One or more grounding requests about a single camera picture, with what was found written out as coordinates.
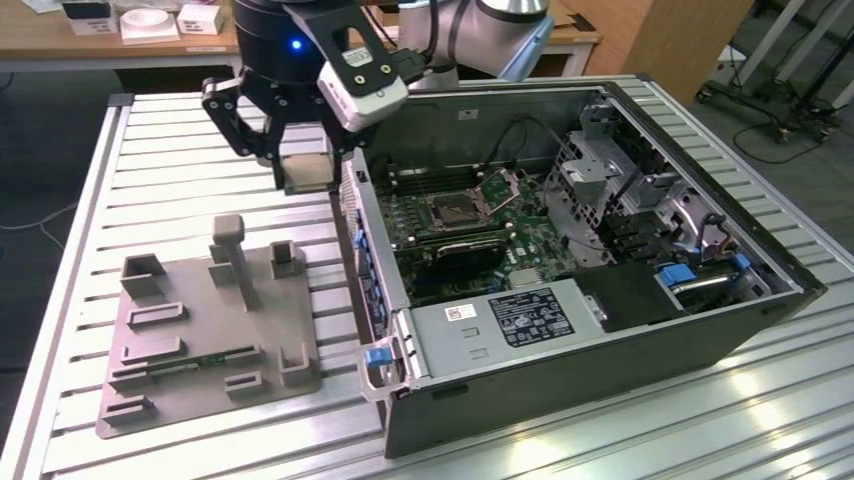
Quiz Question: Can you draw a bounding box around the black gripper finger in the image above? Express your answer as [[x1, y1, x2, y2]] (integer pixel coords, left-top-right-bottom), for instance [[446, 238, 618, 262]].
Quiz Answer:
[[202, 77, 289, 191], [323, 119, 369, 194]]

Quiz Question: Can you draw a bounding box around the silver square CPU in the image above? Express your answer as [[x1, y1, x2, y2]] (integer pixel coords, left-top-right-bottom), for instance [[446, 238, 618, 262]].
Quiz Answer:
[[279, 153, 335, 196]]

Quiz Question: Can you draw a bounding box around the black RAM slot bank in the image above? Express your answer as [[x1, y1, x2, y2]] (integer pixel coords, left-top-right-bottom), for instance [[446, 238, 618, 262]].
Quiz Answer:
[[386, 167, 484, 195]]

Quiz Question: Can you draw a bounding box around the CPU socket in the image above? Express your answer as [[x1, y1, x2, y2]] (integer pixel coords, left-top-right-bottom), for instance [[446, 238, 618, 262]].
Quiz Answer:
[[426, 192, 497, 234]]

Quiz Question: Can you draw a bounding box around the white cardboard box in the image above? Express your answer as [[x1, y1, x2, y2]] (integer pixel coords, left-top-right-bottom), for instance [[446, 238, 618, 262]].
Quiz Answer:
[[177, 3, 227, 36]]

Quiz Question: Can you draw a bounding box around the white round bowl-shaped part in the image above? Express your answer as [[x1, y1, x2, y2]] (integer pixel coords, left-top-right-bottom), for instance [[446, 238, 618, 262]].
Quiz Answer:
[[119, 8, 182, 47]]

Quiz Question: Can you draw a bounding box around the metal socket cover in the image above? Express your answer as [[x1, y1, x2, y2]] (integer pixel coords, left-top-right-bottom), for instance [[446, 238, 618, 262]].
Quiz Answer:
[[476, 168, 526, 212]]

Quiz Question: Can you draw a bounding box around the black and white box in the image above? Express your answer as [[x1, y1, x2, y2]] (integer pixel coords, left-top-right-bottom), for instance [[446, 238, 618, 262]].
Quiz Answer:
[[63, 0, 117, 37]]

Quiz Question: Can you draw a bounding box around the black graphics card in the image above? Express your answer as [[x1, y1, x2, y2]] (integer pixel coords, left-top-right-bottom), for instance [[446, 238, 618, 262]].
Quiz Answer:
[[397, 227, 509, 279]]

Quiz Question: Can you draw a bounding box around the wooden desk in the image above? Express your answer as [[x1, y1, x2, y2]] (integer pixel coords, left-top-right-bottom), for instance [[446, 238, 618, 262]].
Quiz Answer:
[[0, 0, 602, 91]]

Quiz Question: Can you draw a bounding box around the green motherboard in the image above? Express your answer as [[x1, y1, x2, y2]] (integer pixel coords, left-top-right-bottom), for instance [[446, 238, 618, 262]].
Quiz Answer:
[[373, 169, 582, 309]]

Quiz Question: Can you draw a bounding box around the grey plastic parts rack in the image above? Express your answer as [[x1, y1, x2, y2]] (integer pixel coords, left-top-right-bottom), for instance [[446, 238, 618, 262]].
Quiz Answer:
[[95, 214, 326, 440]]

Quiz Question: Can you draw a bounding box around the grey metal drive cage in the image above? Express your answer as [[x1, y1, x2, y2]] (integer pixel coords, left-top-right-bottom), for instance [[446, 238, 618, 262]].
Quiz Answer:
[[546, 99, 677, 271]]

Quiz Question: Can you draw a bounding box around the small silver heatsink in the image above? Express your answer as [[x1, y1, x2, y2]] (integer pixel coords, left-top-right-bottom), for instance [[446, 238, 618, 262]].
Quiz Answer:
[[510, 269, 556, 289]]

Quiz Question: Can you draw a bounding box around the flat cardboard sheet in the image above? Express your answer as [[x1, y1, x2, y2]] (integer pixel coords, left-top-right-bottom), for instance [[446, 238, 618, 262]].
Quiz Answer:
[[550, 0, 597, 41]]

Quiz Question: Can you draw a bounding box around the grey power supply unit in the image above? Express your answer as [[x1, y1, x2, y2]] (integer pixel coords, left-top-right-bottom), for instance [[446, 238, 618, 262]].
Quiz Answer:
[[408, 278, 609, 379]]

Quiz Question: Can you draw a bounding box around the green RAM stick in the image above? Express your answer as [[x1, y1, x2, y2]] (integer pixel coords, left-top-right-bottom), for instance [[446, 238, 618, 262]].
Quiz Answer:
[[146, 352, 233, 376]]

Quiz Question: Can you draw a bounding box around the wooden cabinet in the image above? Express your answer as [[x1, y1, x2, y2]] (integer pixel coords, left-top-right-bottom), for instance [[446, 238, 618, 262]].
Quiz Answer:
[[597, 0, 760, 92]]

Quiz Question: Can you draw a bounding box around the blue disk carrier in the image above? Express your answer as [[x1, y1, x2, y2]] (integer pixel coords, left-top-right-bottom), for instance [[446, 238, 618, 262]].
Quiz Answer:
[[657, 264, 700, 297]]

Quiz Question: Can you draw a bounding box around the black open PC case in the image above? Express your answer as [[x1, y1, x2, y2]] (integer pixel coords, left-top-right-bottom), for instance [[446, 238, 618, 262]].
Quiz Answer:
[[319, 79, 829, 460]]

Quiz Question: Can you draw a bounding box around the black wheeled equipment stand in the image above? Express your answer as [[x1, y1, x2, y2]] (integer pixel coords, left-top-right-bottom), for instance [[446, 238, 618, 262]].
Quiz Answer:
[[697, 0, 854, 164]]

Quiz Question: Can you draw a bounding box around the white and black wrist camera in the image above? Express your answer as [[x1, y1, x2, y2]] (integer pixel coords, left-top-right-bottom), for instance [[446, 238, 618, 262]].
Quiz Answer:
[[283, 0, 410, 133]]

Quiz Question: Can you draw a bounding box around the black looped case wire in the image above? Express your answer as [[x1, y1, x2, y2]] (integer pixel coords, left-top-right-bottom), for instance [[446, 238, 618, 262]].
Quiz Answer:
[[485, 116, 564, 167]]

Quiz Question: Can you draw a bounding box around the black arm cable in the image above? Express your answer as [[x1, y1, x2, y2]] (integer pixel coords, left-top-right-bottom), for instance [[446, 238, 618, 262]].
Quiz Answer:
[[393, 0, 462, 86]]

